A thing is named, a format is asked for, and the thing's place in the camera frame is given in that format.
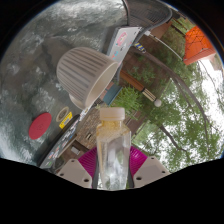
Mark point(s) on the leaning brown-trunked tree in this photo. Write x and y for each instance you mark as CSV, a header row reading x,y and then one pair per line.
x,y
173,78

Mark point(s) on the grey mesh garden chair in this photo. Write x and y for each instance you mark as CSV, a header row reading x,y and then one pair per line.
x,y
148,13

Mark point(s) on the globe-topped wooden lamp post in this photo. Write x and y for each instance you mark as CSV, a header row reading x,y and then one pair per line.
x,y
136,85

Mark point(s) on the white ribbed mug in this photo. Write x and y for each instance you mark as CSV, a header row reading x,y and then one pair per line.
x,y
81,71

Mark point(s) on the clear white-capped drink bottle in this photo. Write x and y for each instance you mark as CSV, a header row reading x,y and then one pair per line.
x,y
113,150

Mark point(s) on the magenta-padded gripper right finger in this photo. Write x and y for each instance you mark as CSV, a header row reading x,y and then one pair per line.
x,y
138,161

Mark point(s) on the orange canopy tent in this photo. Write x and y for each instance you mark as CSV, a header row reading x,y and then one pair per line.
x,y
198,45

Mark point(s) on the flat round red coaster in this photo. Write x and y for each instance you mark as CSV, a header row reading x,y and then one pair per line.
x,y
40,126

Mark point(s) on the blue yellow striped bollard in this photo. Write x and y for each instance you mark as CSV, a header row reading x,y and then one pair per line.
x,y
140,47

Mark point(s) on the yellow card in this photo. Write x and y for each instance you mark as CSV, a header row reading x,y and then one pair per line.
x,y
66,120

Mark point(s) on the silver laptop with stickers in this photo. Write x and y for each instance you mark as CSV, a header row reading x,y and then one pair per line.
x,y
123,41

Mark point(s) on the dark-trunked forked tree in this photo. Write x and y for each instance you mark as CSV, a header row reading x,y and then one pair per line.
x,y
171,136

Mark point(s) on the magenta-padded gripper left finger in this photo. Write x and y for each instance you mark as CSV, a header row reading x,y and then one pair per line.
x,y
87,163

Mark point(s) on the black laptop with stickers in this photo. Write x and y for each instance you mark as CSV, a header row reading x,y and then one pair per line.
x,y
61,143

